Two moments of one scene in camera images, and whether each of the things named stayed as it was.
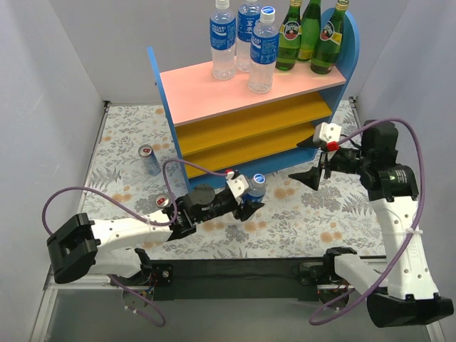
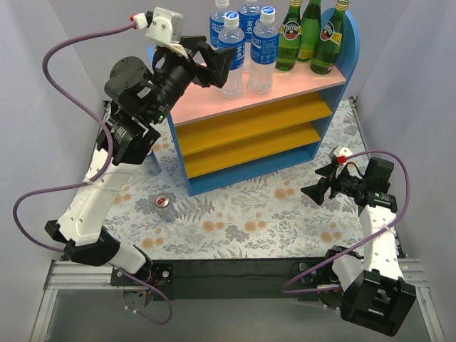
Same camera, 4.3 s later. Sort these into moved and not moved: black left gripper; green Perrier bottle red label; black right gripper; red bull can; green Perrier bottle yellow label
Moved: black right gripper; black left gripper
Not moved: green Perrier bottle yellow label; green Perrier bottle red label; red bull can
